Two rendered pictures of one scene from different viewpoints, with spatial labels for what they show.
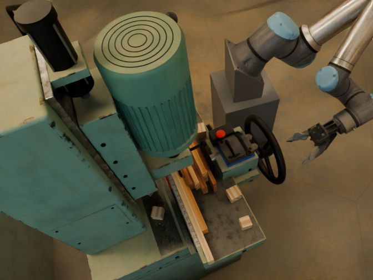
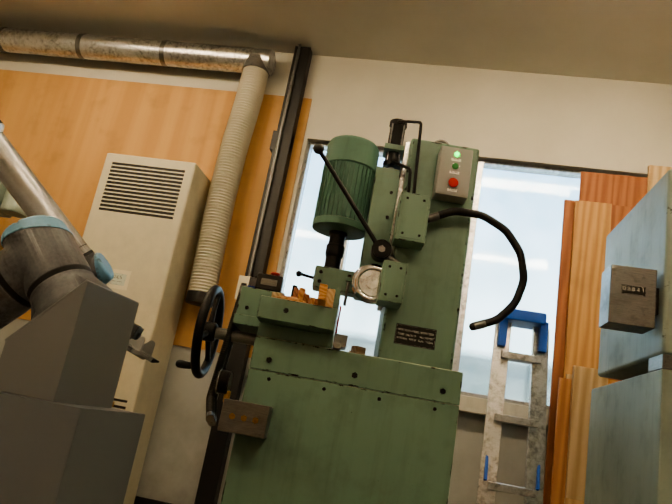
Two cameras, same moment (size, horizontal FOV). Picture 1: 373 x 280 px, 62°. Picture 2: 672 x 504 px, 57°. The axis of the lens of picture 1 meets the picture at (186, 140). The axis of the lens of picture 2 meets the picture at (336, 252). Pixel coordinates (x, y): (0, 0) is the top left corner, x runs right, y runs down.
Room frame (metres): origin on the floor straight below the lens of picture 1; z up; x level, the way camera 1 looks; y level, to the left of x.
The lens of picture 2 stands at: (2.34, 0.49, 0.60)
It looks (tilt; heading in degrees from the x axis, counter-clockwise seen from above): 15 degrees up; 193
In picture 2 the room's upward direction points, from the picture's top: 10 degrees clockwise
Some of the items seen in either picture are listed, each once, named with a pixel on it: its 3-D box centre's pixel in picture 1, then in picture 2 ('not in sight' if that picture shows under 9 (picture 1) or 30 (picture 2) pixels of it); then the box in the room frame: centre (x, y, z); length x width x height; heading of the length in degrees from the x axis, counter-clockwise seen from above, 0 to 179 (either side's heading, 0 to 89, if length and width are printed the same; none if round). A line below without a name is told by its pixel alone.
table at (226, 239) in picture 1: (209, 169); (286, 326); (0.47, -0.06, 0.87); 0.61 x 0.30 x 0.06; 11
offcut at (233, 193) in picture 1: (233, 194); not in sight; (0.35, -0.11, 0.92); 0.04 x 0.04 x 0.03; 15
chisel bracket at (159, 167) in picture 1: (168, 159); (335, 283); (0.46, 0.07, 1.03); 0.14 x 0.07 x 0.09; 101
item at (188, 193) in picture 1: (171, 154); (322, 311); (0.54, 0.06, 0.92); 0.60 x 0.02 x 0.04; 11
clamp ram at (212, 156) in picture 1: (215, 156); not in sight; (0.48, -0.08, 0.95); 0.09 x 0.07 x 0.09; 11
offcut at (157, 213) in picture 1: (157, 213); not in sight; (0.37, 0.16, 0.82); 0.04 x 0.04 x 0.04; 70
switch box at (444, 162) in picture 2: not in sight; (452, 175); (0.54, 0.39, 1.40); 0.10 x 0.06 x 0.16; 101
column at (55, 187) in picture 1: (68, 177); (425, 259); (0.41, 0.33, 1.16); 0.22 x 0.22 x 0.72; 11
